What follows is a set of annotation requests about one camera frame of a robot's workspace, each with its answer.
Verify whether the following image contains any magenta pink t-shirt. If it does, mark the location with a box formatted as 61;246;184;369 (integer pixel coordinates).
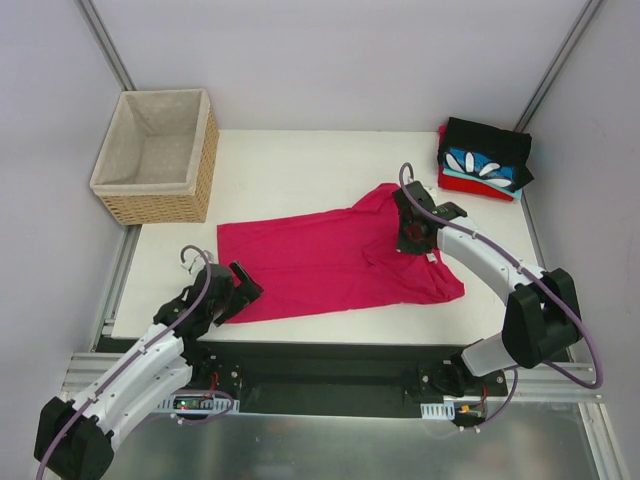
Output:
217;183;465;323

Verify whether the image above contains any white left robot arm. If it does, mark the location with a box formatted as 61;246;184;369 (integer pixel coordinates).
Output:
34;262;264;479

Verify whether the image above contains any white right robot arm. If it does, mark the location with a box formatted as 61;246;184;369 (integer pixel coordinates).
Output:
392;181;583;395

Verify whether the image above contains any red folded t-shirt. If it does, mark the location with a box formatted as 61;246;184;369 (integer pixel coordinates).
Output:
438;169;514;202

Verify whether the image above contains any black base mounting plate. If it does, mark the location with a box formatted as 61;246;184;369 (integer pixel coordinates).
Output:
94;335;509;418

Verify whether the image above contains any light teal folded t-shirt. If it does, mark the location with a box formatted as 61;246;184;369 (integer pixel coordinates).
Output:
443;169;521;198

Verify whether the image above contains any black folded printed t-shirt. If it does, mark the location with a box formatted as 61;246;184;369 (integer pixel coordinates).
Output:
437;117;534;190

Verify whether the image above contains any woven wicker basket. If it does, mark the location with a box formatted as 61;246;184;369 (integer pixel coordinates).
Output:
90;89;219;226

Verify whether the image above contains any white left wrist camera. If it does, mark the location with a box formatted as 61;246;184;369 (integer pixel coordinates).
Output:
181;250;215;276

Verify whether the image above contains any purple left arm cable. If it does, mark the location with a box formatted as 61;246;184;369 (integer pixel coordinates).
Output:
34;244;236;480

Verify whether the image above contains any left white cable duct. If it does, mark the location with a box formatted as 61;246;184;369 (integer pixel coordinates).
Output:
153;394;240;415

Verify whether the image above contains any white cable duct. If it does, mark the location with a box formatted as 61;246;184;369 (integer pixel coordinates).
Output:
153;394;240;415
420;401;455;421

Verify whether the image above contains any right white cable duct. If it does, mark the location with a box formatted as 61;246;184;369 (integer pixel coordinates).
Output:
420;401;455;421

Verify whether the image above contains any aluminium frame rail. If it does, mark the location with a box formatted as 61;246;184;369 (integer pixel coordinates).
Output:
60;352;604;404

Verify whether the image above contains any right aluminium corner post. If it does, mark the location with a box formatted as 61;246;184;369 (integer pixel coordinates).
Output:
514;0;607;133

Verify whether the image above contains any aluminium corner post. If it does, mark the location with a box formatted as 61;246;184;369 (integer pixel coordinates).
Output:
74;0;136;91
514;0;607;133

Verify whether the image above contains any left aluminium corner post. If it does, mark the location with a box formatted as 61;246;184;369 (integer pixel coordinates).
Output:
74;0;136;91

